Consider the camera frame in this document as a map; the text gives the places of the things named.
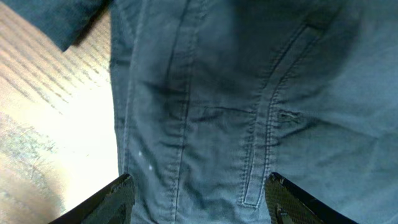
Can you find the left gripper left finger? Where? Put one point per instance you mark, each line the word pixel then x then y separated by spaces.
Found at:
pixel 110 205

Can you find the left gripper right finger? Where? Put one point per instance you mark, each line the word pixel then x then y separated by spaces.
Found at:
pixel 287 203

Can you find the blue denim shorts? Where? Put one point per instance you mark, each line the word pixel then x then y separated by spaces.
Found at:
pixel 211 97

